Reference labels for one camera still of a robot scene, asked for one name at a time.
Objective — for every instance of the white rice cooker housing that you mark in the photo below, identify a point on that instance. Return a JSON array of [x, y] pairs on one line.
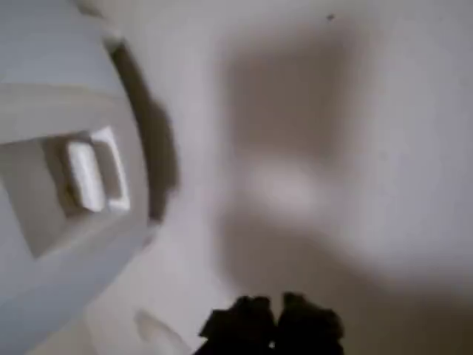
[[55, 92]]

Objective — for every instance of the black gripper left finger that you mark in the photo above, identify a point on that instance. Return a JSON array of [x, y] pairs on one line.
[[240, 329]]

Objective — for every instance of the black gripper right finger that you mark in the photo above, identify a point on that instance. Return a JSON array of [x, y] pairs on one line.
[[310, 329]]

